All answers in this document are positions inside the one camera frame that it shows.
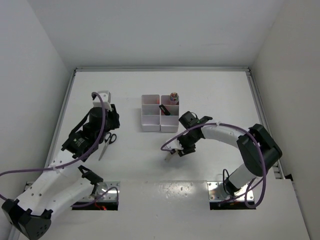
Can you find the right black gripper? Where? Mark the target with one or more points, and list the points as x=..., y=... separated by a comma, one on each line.
x=186, y=150

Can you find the right white organizer box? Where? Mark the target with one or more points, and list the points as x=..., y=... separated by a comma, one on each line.
x=169, y=124

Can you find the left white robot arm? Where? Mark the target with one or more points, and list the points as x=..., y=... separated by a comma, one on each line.
x=66, y=180

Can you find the left white organizer box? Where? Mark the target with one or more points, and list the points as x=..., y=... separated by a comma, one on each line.
x=150, y=113

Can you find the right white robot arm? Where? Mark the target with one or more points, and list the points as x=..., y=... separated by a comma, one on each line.
x=247, y=146

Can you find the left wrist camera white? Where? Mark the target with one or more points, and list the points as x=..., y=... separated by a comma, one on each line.
x=104, y=96

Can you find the metal base plate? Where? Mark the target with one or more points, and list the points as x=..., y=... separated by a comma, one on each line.
x=110, y=191
x=217, y=194

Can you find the white organizer box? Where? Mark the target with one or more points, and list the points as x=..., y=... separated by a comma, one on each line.
x=150, y=113
x=169, y=124

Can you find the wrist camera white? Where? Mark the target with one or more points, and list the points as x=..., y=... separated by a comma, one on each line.
x=104, y=96
x=171, y=145

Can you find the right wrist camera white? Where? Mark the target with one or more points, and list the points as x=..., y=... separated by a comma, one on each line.
x=171, y=145

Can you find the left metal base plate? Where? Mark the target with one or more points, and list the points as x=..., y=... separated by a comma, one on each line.
x=110, y=191

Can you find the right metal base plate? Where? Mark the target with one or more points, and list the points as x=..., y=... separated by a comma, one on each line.
x=217, y=194

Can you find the clear tube of colored pens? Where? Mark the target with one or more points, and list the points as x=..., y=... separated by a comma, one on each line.
x=174, y=98

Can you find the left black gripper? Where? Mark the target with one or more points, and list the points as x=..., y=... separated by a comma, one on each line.
x=114, y=116

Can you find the green black highlighter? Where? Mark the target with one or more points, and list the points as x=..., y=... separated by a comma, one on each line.
x=164, y=110

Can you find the black handled scissors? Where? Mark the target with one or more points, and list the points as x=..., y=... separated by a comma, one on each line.
x=110, y=138

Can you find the grey eraser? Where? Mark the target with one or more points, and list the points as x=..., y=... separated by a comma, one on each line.
x=168, y=157

